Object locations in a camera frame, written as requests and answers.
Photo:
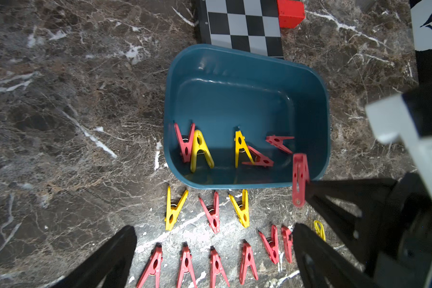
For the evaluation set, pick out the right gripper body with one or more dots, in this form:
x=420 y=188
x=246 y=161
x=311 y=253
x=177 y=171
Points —
x=403 y=234

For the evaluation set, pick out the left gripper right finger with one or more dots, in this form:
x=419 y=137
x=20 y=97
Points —
x=321 y=266

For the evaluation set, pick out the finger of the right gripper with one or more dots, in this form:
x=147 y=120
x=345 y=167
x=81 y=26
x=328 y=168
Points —
x=368 y=195

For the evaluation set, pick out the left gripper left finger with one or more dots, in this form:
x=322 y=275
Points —
x=110 y=264

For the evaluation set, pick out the yellow clothespin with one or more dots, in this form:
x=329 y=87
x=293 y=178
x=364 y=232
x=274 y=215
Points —
x=240 y=144
x=320 y=230
x=199 y=145
x=173 y=211
x=242 y=208

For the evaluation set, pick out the red clothespin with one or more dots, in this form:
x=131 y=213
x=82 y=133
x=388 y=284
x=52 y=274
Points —
x=259 y=159
x=185 y=145
x=153 y=268
x=212 y=213
x=300 y=178
x=278 y=142
x=271 y=244
x=288 y=242
x=186 y=266
x=247 y=261
x=216 y=268

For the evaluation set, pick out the teal storage box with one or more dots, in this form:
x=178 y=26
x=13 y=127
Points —
x=224 y=90

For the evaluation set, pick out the small red block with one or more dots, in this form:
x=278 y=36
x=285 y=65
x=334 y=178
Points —
x=290 y=13

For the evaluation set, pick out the black white checkerboard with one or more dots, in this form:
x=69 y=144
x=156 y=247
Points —
x=247 y=25

